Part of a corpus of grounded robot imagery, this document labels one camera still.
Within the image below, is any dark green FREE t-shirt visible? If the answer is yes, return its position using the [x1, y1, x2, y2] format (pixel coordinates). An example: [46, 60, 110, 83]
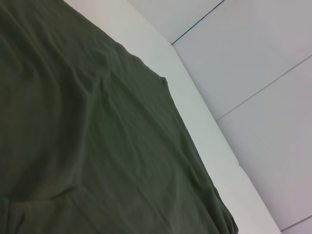
[0, 0, 239, 234]

